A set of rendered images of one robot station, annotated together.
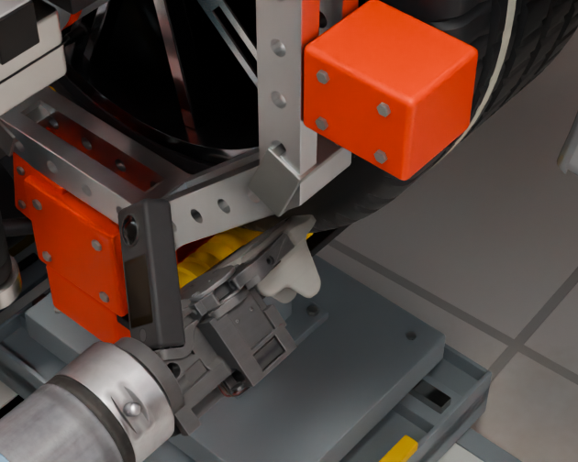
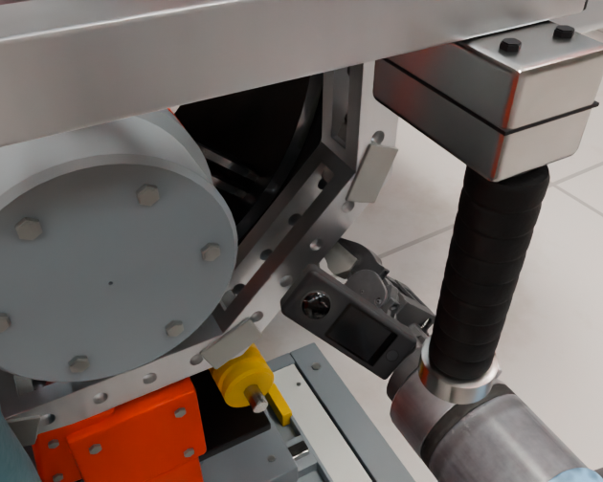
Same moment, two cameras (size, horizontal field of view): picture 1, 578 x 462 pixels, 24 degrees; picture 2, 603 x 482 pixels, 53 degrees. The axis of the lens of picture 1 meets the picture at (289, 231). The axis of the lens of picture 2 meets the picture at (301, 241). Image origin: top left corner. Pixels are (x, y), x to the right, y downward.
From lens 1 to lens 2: 0.84 m
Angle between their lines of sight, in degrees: 50
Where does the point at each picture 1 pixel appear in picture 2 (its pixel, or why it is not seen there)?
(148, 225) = (333, 283)
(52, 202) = (116, 427)
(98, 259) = (180, 425)
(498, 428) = not seen: hidden behind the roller
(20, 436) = (533, 454)
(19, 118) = (27, 399)
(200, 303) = (392, 298)
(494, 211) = not seen: hidden behind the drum
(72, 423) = (517, 411)
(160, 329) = (407, 333)
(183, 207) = (271, 286)
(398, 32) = not seen: outside the picture
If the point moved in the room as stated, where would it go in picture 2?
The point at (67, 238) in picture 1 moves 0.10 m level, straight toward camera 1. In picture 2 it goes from (138, 444) to (242, 456)
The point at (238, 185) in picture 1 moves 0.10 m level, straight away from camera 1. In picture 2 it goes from (333, 210) to (228, 191)
